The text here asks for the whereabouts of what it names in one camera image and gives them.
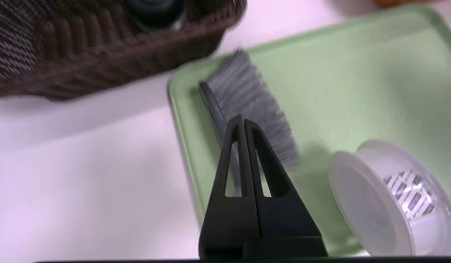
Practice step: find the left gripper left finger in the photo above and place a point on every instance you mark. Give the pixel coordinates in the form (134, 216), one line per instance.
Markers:
(229, 226)

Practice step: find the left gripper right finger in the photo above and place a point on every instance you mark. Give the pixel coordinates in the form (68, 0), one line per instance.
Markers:
(287, 226)

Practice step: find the glass cup with black holder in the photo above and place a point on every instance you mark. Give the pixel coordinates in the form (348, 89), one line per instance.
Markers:
(152, 11)

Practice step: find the dark brown wicker basket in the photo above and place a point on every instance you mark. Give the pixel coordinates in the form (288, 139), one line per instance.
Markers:
(101, 62)

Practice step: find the white round plastic container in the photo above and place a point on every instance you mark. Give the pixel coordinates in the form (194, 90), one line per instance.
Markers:
(371, 204)

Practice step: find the light green plastic tray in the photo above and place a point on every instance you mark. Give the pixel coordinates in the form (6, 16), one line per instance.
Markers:
(357, 91)

